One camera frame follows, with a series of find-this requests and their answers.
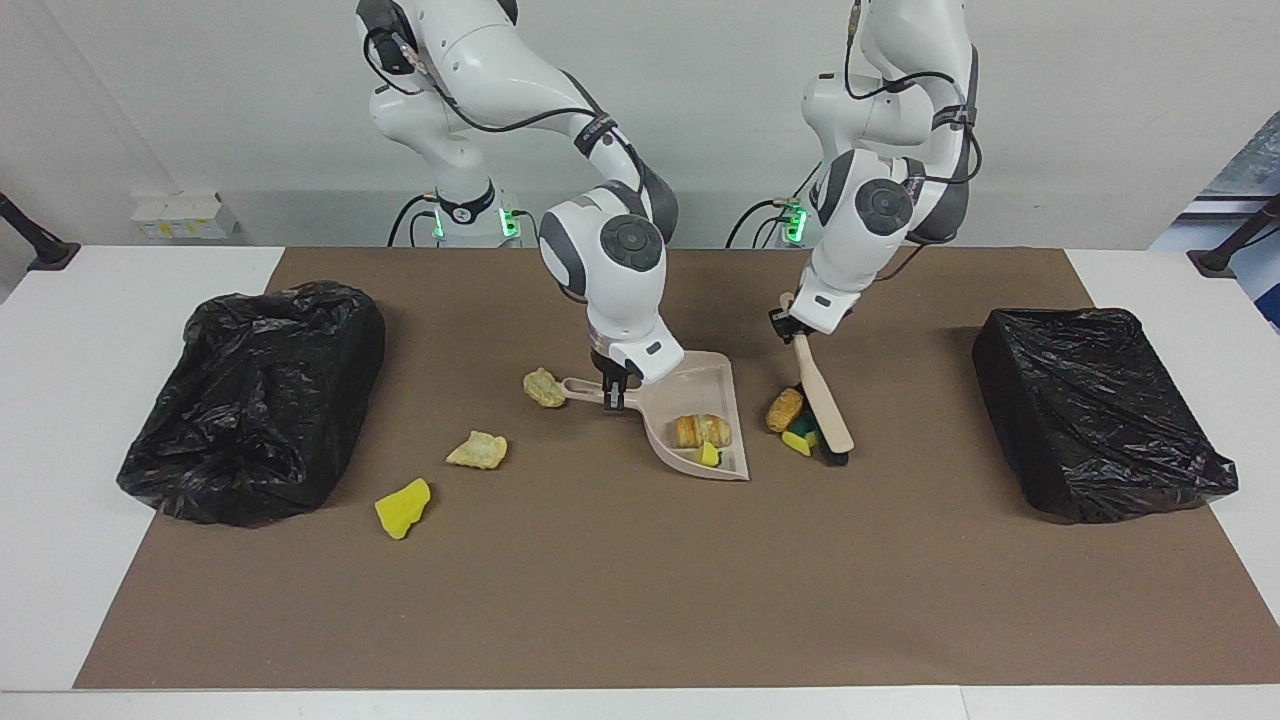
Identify rounded beige scrap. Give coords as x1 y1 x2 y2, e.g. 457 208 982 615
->
523 367 568 410

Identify beige hand brush black bristles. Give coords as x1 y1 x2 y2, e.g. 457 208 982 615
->
778 292 856 468

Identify striped orange beige foam roll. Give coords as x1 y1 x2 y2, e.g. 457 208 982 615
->
672 414 733 449

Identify beige plastic dustpan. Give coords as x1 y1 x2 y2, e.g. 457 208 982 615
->
560 350 751 483

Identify yellow sponge chunk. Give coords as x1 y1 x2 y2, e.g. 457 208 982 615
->
374 477 433 541

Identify black plastic bag bin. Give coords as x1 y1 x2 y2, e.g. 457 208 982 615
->
972 307 1240 525
116 281 387 529

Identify brown table mat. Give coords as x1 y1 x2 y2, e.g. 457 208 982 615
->
72 247 1280 691

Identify black stand foot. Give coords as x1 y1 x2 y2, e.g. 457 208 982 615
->
0 190 81 273
1188 195 1280 278

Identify blue grey background structure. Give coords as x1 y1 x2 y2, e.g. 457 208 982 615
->
1148 110 1280 331

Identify black left base cable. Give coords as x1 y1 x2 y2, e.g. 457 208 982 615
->
724 197 801 249

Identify black base cable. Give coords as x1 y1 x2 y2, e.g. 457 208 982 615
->
386 193 443 248
724 197 801 249

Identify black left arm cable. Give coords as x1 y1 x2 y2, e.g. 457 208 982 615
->
843 0 986 286

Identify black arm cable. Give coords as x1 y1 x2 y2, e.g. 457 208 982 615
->
843 0 986 286
360 20 651 201

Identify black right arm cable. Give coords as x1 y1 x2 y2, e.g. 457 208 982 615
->
360 20 651 201

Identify black right base cable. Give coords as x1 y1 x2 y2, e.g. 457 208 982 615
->
386 193 443 248

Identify white wall socket box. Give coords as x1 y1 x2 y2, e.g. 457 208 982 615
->
130 192 241 241

